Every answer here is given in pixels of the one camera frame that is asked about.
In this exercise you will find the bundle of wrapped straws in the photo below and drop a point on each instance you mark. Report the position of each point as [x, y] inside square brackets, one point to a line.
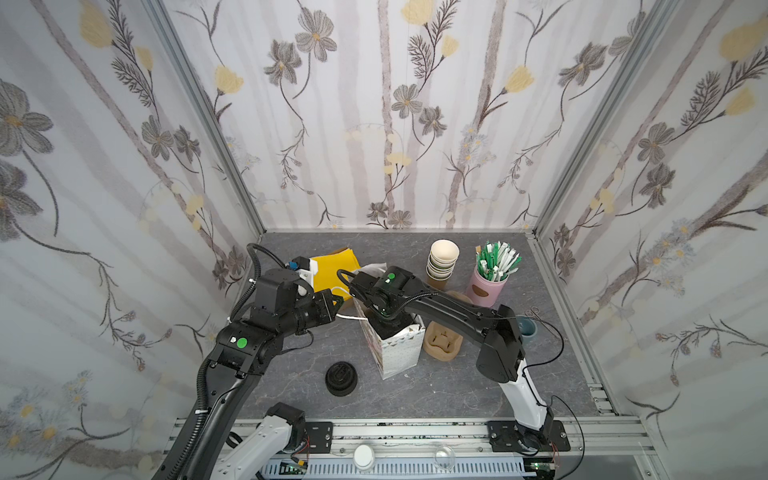
[496, 261]

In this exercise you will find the teal ceramic cup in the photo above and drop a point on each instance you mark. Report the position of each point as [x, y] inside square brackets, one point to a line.
[528, 328]

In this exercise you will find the stack of black lids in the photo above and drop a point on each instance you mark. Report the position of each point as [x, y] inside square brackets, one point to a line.
[341, 379]

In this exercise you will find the yellow napkin stack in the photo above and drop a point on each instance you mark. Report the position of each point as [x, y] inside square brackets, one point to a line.
[326, 276]

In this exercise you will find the stack of paper cups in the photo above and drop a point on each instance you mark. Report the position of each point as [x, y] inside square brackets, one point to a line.
[441, 262]

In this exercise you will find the aluminium mounting rail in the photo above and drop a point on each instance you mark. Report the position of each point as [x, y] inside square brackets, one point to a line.
[275, 448]

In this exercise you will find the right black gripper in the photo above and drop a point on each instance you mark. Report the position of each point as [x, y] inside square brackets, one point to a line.
[390, 324]

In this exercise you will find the brown pulp cup carrier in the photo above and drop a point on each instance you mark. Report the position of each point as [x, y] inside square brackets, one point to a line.
[441, 342]

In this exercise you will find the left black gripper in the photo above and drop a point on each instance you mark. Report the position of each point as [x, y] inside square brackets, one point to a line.
[327, 305]

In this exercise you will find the white paper bag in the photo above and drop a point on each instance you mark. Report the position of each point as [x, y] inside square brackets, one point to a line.
[399, 353]

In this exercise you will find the pink straw holder cup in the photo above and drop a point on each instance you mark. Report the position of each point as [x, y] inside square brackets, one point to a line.
[483, 292]

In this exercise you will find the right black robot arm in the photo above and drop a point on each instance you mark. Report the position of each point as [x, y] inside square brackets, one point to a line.
[501, 359]

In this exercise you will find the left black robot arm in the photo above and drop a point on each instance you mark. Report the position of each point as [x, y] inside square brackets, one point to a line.
[225, 379]

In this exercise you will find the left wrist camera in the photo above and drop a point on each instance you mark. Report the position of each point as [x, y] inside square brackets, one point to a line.
[307, 268]

